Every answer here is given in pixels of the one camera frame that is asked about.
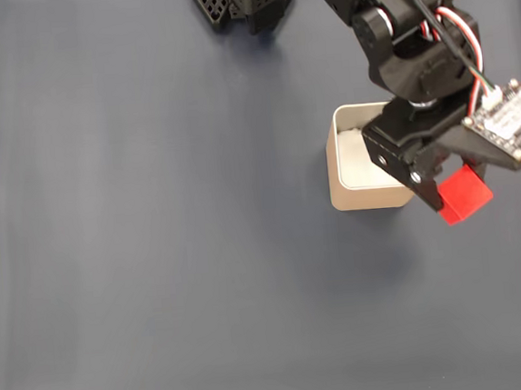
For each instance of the red cube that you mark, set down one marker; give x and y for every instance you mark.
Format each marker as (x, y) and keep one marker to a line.
(464, 197)

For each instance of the beige square box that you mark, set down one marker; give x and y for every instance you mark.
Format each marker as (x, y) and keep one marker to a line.
(361, 197)

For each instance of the white crumpled cloth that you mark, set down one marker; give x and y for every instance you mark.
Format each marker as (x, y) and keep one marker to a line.
(353, 159)

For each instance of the dark blue table mat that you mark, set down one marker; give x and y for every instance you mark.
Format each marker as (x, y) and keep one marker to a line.
(156, 259)

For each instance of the bare circuit board camera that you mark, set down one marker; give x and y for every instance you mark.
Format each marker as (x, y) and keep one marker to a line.
(510, 123)

